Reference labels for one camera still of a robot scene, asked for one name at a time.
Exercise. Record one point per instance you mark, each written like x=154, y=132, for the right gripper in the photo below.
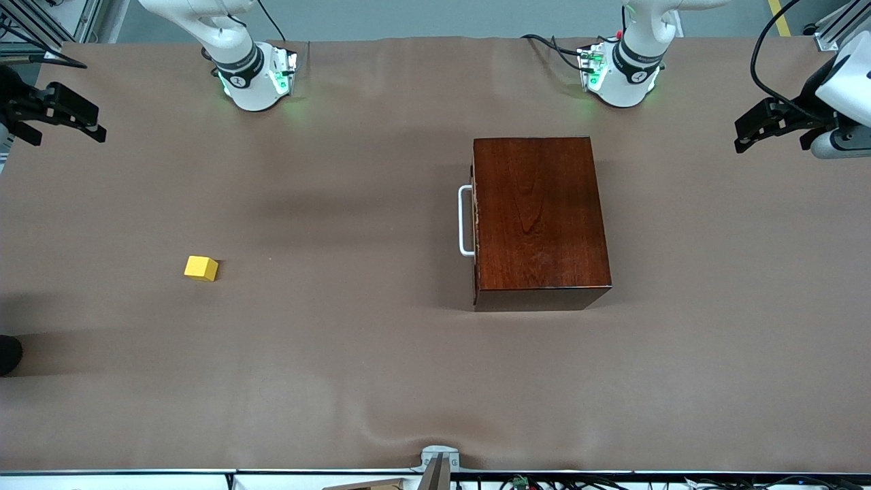
x=15, y=94

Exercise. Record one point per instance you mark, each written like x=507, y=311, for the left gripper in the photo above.
x=808, y=96

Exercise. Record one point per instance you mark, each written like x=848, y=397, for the yellow block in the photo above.
x=201, y=269

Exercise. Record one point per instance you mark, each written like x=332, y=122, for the light wood drawer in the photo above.
x=462, y=221

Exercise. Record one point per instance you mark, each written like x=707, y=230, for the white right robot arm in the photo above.
x=248, y=88

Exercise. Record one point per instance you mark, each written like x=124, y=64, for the yellow floor tape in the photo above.
x=780, y=19

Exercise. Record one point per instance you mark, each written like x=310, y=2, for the black round object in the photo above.
x=8, y=355

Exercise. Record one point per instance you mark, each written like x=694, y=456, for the dark red wooden cabinet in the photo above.
x=537, y=218

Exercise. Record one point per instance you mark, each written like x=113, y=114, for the brown table cloth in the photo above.
x=340, y=374

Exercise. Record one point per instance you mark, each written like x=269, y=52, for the tan board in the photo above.
x=371, y=485

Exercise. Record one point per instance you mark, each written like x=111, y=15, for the metal table edge rail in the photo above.
x=136, y=471

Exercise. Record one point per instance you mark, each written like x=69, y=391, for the grey metal bracket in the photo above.
x=435, y=454

